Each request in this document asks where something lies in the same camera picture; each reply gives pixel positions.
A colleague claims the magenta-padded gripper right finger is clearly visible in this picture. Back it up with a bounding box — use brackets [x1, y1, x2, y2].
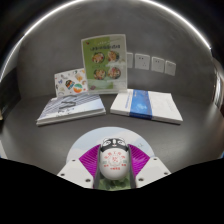
[127, 143, 172, 189]

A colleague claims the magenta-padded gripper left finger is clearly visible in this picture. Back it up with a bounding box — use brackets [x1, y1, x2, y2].
[56, 143, 103, 190]

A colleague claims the white panda computer mouse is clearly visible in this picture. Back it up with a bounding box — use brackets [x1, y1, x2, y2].
[98, 137, 131, 181]

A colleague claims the round landscape print mouse pad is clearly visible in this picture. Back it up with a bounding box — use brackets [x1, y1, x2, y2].
[65, 126, 156, 192]

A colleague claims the grey cover book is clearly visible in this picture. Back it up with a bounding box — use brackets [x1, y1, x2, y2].
[35, 92, 107, 127]

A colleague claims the white book with blue band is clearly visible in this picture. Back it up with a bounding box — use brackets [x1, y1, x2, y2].
[109, 88, 184, 126]

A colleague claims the white sticker card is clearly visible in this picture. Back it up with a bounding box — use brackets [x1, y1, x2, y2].
[53, 67, 89, 98]

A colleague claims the green food poster stand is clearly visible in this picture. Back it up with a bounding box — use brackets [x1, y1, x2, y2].
[80, 33, 129, 94]

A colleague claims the white wall socket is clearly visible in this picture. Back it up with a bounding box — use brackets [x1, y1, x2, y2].
[164, 60, 177, 77]
[151, 56, 166, 74]
[126, 52, 134, 69]
[134, 53, 151, 71]

